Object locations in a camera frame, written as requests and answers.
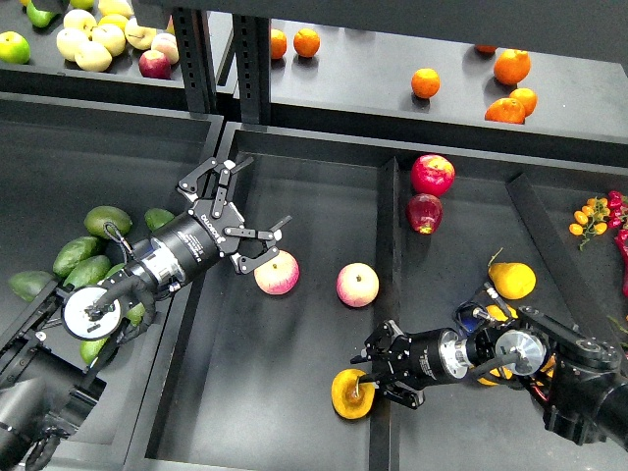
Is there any yellow pear with stem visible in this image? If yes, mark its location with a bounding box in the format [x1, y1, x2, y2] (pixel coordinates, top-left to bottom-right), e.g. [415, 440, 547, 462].
[331, 368, 375, 420]

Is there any large orange right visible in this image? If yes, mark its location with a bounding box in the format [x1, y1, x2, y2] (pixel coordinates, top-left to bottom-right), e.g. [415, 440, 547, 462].
[494, 49, 532, 85]

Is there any yellow pear top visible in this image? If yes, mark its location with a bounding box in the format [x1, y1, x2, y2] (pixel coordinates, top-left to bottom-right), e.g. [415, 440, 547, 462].
[487, 247, 537, 300]

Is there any red apple upper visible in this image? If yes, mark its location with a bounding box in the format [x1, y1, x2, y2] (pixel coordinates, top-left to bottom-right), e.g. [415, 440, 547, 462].
[410, 154, 455, 197]

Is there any pink apple left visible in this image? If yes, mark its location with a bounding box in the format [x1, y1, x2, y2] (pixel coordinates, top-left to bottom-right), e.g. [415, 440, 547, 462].
[254, 250, 300, 295]

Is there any pink apple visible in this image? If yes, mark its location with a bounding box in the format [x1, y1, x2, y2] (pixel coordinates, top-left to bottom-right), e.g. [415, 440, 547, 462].
[336, 263, 380, 308]
[254, 250, 300, 295]

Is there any pink apple right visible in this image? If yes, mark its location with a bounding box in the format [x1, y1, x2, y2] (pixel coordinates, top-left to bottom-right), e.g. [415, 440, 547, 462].
[336, 263, 380, 308]

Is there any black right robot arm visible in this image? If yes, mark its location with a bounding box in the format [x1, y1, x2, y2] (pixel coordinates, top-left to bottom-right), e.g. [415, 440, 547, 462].
[351, 285, 627, 446]

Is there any orange on shelf left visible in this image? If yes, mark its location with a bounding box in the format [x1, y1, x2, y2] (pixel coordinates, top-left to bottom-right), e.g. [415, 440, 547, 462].
[270, 28, 288, 61]

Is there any front orange right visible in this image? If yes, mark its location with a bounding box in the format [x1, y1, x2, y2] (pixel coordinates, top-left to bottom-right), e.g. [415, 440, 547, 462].
[485, 97, 526, 125]

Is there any orange on shelf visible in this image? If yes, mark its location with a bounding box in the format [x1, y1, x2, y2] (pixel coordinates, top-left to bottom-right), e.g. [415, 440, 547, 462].
[411, 68, 441, 99]
[270, 28, 288, 61]
[292, 27, 321, 58]

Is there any red apple on shelf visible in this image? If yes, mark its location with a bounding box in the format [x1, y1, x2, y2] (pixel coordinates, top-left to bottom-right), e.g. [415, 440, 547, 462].
[138, 49, 172, 79]

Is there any small orange right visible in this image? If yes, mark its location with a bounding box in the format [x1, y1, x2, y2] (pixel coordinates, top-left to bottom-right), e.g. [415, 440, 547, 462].
[509, 87, 538, 117]

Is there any green apple on shelf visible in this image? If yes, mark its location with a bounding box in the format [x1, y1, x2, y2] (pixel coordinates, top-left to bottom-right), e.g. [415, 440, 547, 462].
[0, 30, 30, 65]

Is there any black shelf post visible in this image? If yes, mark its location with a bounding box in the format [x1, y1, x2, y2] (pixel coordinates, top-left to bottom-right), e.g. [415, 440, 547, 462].
[232, 14, 271, 125]

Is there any orange cherry tomato bunch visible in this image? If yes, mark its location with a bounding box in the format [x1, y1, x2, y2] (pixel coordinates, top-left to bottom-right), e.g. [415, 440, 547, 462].
[568, 197, 610, 251]

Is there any green avocado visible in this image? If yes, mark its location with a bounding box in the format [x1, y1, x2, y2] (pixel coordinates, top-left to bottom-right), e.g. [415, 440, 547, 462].
[83, 205, 132, 238]
[52, 235, 105, 278]

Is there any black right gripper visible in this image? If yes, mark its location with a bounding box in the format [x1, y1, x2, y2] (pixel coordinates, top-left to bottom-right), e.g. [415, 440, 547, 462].
[349, 320, 466, 408]

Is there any orange on shelf centre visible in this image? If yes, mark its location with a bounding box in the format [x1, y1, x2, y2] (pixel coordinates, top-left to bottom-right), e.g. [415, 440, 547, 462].
[411, 68, 441, 99]

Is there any black centre tray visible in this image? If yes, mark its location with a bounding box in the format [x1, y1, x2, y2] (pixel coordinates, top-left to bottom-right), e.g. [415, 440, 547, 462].
[125, 123, 400, 470]

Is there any green avocado left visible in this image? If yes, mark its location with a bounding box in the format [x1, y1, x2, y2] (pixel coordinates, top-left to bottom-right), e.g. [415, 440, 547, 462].
[52, 235, 105, 278]

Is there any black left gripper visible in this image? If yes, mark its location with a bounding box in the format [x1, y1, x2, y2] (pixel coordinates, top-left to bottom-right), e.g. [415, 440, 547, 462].
[151, 157, 291, 285]

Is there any green avocado top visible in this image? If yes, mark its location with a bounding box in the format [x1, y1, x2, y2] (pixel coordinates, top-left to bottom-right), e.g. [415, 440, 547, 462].
[83, 205, 132, 238]

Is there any yellow pear middle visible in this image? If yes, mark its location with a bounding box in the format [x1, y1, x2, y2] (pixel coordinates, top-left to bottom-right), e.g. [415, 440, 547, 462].
[486, 304, 518, 323]

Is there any black tray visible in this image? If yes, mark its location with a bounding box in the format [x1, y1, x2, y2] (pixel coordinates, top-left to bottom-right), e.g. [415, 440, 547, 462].
[1, 93, 224, 470]
[125, 123, 400, 470]

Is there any dark red apple lower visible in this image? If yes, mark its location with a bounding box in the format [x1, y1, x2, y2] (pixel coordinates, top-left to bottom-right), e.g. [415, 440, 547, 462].
[405, 193, 443, 235]

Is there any black left tray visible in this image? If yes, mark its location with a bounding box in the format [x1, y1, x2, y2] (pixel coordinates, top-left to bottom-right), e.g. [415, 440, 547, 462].
[1, 93, 224, 470]

